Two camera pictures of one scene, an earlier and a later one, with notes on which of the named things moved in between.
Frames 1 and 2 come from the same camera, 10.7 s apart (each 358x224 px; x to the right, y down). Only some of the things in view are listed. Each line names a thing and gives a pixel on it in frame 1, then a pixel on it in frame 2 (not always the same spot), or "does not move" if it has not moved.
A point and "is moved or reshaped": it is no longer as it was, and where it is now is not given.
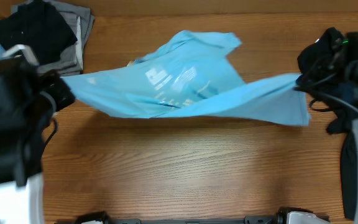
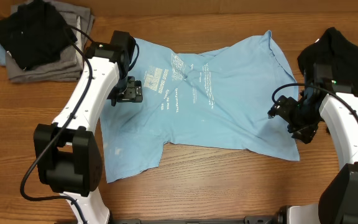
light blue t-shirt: x=192 y=76 is moved or reshaped
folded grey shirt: x=80 y=19 does not move
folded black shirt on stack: x=39 y=27 does not move
